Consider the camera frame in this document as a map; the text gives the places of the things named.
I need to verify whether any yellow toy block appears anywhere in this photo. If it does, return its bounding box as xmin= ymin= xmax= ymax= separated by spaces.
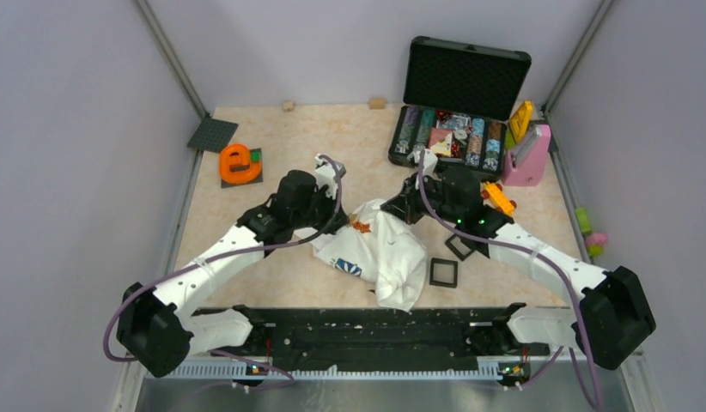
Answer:
xmin=508 ymin=100 xmax=533 ymax=143

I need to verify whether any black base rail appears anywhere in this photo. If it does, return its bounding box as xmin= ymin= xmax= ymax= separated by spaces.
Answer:
xmin=223 ymin=304 xmax=551 ymax=373

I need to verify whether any orange leaf brooch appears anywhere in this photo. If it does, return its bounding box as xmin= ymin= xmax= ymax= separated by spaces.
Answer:
xmin=351 ymin=220 xmax=371 ymax=233

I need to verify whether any wooden block right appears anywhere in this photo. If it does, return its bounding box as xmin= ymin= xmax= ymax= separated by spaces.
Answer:
xmin=368 ymin=97 xmax=387 ymax=110

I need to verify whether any orange yellow toy car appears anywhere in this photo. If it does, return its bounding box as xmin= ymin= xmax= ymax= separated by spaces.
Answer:
xmin=480 ymin=182 xmax=517 ymax=217

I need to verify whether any black square frame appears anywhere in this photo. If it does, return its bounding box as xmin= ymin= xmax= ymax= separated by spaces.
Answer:
xmin=445 ymin=235 xmax=475 ymax=262
xmin=429 ymin=257 xmax=459 ymax=288

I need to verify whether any dark grey large baseplate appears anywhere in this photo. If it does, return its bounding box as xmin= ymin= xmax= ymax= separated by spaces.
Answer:
xmin=186 ymin=117 xmax=239 ymax=154

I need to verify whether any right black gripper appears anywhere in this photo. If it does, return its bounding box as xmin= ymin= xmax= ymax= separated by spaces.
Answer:
xmin=383 ymin=172 xmax=462 ymax=225

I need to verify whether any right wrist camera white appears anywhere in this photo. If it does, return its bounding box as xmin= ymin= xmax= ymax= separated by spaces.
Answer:
xmin=407 ymin=148 xmax=439 ymax=177

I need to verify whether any orange letter e toy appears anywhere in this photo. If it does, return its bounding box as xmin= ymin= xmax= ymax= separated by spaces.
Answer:
xmin=218 ymin=142 xmax=263 ymax=185

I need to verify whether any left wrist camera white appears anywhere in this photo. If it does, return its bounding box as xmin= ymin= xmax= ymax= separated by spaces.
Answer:
xmin=313 ymin=154 xmax=346 ymax=200

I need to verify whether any purple cable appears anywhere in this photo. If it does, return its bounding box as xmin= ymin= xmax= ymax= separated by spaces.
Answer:
xmin=415 ymin=148 xmax=606 ymax=410
xmin=102 ymin=153 xmax=345 ymax=393

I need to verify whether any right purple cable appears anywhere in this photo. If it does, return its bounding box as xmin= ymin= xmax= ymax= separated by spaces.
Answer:
xmin=415 ymin=148 xmax=606 ymax=410

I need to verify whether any pink box device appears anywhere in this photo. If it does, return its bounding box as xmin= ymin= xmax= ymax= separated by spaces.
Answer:
xmin=502 ymin=123 xmax=551 ymax=187

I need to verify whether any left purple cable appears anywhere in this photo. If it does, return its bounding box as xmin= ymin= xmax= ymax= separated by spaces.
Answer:
xmin=102 ymin=153 xmax=345 ymax=393

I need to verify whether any white garment with blue print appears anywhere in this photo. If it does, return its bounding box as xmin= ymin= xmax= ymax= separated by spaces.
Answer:
xmin=310 ymin=199 xmax=428 ymax=312

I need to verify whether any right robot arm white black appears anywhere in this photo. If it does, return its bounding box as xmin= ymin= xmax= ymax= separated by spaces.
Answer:
xmin=381 ymin=173 xmax=656 ymax=370

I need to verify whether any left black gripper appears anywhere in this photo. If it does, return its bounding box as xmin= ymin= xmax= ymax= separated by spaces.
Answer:
xmin=291 ymin=184 xmax=349 ymax=234

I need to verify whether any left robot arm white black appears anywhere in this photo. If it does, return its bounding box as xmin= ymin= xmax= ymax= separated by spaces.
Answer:
xmin=102 ymin=156 xmax=345 ymax=378

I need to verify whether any black square frame far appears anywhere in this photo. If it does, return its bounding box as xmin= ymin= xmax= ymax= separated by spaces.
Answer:
xmin=445 ymin=235 xmax=475 ymax=262

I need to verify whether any green pink toy outside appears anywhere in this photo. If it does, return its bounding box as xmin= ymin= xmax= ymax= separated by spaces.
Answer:
xmin=575 ymin=208 xmax=609 ymax=258

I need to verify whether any dark grey small baseplate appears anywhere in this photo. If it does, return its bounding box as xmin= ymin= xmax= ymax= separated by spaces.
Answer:
xmin=220 ymin=148 xmax=265 ymax=190

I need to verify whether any black square frame near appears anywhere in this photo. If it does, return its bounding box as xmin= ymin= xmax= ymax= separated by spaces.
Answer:
xmin=429 ymin=257 xmax=459 ymax=288

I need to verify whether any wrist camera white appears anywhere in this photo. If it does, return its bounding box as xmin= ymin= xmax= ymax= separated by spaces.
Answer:
xmin=407 ymin=148 xmax=439 ymax=177
xmin=313 ymin=154 xmax=346 ymax=200

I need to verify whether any black poker chip case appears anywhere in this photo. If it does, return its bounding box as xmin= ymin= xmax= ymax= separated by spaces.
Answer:
xmin=387 ymin=36 xmax=532 ymax=181

